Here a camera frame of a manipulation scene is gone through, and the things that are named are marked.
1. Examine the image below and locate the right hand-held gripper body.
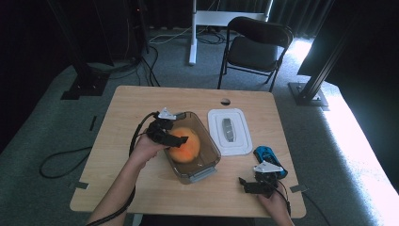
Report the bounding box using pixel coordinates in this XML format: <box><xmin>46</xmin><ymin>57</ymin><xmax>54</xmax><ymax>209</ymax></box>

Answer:
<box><xmin>253</xmin><ymin>160</ymin><xmax>285</xmax><ymax>199</ymax></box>

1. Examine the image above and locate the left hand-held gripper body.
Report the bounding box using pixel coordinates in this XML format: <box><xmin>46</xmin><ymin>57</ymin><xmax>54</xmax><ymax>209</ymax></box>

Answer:
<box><xmin>145</xmin><ymin>107</ymin><xmax>181</xmax><ymax>147</ymax></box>

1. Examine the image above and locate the orange plush toy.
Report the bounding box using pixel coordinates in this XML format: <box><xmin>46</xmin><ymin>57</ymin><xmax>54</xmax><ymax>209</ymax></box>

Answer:
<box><xmin>168</xmin><ymin>126</ymin><xmax>201</xmax><ymax>164</ymax></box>

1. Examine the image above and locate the blue toy car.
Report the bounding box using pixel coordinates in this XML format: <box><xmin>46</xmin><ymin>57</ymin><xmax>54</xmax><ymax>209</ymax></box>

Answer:
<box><xmin>253</xmin><ymin>145</ymin><xmax>289</xmax><ymax>180</ymax></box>

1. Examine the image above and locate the translucent grey storage box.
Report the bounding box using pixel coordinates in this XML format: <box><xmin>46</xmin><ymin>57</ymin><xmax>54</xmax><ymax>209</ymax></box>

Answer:
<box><xmin>163</xmin><ymin>111</ymin><xmax>222</xmax><ymax>186</ymax></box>

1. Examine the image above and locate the white box lid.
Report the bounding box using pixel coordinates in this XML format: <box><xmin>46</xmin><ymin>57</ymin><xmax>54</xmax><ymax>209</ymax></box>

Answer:
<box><xmin>207</xmin><ymin>107</ymin><xmax>254</xmax><ymax>157</ymax></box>

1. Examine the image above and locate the person's right hand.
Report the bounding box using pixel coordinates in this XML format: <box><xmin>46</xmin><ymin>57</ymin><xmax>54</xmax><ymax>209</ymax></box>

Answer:
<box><xmin>257</xmin><ymin>187</ymin><xmax>292</xmax><ymax>220</ymax></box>

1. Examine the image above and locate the person's left hand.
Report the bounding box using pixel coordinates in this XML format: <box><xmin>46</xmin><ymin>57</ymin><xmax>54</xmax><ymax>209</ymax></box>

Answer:
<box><xmin>129</xmin><ymin>134</ymin><xmax>168</xmax><ymax>169</ymax></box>

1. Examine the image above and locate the person's dark clothing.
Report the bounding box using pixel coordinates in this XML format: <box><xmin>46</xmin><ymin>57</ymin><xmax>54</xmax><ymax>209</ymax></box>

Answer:
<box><xmin>139</xmin><ymin>215</ymin><xmax>255</xmax><ymax>226</ymax></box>

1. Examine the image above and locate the black metal stand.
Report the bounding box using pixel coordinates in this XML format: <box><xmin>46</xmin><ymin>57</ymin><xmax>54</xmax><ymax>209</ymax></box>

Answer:
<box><xmin>287</xmin><ymin>18</ymin><xmax>356</xmax><ymax>107</ymax></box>
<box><xmin>46</xmin><ymin>0</ymin><xmax>111</xmax><ymax>101</ymax></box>

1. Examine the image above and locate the dark equipment stand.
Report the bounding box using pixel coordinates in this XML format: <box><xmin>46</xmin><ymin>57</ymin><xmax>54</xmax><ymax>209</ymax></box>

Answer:
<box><xmin>123</xmin><ymin>0</ymin><xmax>150</xmax><ymax>60</ymax></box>

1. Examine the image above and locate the black folding chair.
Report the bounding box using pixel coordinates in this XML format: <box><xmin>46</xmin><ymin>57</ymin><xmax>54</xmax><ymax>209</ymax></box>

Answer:
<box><xmin>216</xmin><ymin>16</ymin><xmax>295</xmax><ymax>93</ymax></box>

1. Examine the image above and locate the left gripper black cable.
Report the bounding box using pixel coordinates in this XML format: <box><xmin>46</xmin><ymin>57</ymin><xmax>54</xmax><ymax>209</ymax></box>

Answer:
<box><xmin>85</xmin><ymin>111</ymin><xmax>161</xmax><ymax>226</ymax></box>

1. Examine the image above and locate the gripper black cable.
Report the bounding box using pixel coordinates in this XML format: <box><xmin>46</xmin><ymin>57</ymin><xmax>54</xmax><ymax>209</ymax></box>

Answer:
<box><xmin>85</xmin><ymin>111</ymin><xmax>161</xmax><ymax>226</ymax></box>
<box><xmin>275</xmin><ymin>179</ymin><xmax>292</xmax><ymax>218</ymax></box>

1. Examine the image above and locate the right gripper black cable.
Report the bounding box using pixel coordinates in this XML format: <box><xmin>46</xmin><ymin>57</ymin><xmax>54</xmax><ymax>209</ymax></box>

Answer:
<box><xmin>275</xmin><ymin>179</ymin><xmax>292</xmax><ymax>218</ymax></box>

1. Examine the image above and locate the thin black floor cable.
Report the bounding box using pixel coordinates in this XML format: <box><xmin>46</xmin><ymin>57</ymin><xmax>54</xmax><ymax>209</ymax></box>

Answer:
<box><xmin>302</xmin><ymin>191</ymin><xmax>331</xmax><ymax>226</ymax></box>

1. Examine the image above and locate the bundle of black floor cables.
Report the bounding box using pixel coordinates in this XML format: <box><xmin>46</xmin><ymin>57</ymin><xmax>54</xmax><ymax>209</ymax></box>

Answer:
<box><xmin>88</xmin><ymin>45</ymin><xmax>161</xmax><ymax>88</ymax></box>

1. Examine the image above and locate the white floor cable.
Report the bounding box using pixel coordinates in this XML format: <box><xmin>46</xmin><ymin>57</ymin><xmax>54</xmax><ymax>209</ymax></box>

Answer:
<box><xmin>149</xmin><ymin>26</ymin><xmax>193</xmax><ymax>45</ymax></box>

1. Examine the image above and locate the looped black floor cable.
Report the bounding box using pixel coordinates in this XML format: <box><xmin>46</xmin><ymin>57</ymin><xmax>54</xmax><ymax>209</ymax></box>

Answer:
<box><xmin>39</xmin><ymin>145</ymin><xmax>93</xmax><ymax>180</ymax></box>

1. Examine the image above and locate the white desk frame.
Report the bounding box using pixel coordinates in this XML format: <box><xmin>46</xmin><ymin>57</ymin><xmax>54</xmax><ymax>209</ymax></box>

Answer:
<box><xmin>188</xmin><ymin>0</ymin><xmax>274</xmax><ymax>66</ymax></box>

